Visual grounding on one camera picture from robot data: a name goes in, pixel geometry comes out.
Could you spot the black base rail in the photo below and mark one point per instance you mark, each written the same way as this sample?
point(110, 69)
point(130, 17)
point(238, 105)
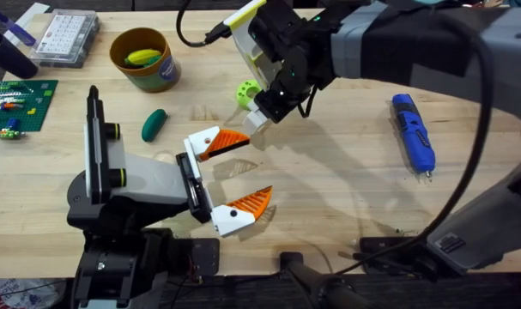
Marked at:
point(243, 296)

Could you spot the dark navy cylinder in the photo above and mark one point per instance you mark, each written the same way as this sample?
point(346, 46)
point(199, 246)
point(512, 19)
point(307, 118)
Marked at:
point(11, 58)

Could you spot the right wrist upright pale plate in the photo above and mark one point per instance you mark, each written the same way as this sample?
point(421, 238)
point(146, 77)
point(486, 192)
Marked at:
point(247, 43)

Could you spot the blue electric screwdriver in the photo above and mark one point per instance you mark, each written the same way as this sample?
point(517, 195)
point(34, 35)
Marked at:
point(412, 133)

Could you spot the crumpled plastic bag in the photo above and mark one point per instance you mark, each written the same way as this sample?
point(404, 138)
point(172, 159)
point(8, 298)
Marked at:
point(24, 294)

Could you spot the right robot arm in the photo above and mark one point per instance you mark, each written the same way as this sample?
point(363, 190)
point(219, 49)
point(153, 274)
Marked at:
point(414, 43)

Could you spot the brown tub with toys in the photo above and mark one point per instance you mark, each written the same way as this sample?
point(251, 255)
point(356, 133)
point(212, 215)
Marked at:
point(146, 64)

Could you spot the green board with toy blocks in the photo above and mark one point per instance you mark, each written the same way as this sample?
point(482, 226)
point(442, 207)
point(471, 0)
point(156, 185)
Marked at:
point(22, 105)

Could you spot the black pole stand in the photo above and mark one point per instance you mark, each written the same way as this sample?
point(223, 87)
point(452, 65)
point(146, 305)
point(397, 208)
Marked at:
point(303, 274)

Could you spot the green cucumber toy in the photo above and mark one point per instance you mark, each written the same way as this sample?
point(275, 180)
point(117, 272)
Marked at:
point(153, 125)

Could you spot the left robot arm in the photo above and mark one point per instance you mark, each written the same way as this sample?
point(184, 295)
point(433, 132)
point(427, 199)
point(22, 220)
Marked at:
point(114, 266)

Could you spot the green disc with holes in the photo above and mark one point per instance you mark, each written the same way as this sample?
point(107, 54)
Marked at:
point(244, 96)

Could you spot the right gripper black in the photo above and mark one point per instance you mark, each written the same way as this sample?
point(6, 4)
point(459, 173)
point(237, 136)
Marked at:
point(294, 47)

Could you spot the left wrist upright black plate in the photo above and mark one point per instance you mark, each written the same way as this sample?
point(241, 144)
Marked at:
point(95, 150)

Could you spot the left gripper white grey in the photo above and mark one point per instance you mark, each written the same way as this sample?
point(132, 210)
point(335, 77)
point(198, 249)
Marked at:
point(153, 180)

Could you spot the clear plastic parts box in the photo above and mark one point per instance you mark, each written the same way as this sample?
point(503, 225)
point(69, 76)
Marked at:
point(64, 36)

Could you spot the white flat strip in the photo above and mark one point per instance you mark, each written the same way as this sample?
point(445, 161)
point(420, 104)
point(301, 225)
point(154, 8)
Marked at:
point(32, 13)

